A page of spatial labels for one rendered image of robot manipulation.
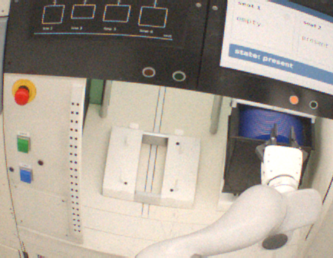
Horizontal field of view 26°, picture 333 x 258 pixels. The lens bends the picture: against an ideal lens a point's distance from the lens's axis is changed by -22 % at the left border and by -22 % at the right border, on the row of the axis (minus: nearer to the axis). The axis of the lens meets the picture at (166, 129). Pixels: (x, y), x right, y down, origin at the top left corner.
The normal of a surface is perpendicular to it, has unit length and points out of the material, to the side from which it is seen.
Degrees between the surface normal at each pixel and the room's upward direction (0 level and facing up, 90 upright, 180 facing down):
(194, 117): 0
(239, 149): 90
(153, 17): 90
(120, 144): 0
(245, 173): 90
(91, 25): 90
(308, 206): 38
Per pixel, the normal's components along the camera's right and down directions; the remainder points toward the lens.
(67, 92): -0.09, 0.69
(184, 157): 0.11, -0.71
